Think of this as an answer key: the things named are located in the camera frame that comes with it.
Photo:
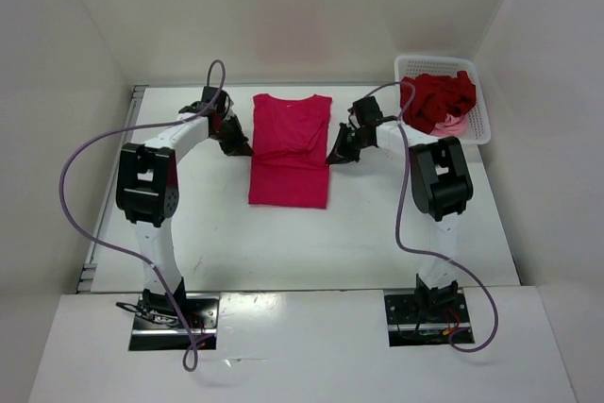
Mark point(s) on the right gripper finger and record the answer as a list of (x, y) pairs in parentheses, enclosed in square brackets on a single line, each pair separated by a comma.
[(344, 152), (342, 136)]

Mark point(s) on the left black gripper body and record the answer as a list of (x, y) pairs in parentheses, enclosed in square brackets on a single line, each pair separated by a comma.
[(223, 132)]

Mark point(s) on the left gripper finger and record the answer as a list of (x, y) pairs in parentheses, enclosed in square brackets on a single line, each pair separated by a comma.
[(233, 128), (236, 147)]

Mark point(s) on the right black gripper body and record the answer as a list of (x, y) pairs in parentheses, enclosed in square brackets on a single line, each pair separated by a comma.
[(357, 136)]

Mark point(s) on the magenta t shirt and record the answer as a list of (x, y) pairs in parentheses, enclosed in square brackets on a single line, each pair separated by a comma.
[(289, 168)]

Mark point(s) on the dark red t shirt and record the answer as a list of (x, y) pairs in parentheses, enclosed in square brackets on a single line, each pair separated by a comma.
[(428, 99)]

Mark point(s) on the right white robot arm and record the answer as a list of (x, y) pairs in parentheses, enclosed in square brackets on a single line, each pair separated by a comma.
[(437, 177)]

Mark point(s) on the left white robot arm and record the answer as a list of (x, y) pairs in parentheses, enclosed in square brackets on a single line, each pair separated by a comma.
[(147, 190)]

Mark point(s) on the light pink t shirt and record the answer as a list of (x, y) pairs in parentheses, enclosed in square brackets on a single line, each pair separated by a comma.
[(451, 126)]

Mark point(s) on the white plastic basket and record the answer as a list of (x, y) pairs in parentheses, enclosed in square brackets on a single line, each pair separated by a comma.
[(478, 130)]

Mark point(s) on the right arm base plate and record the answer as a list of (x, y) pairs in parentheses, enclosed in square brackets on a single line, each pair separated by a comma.
[(408, 327)]

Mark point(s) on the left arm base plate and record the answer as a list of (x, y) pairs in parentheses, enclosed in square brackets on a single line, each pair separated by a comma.
[(163, 331)]

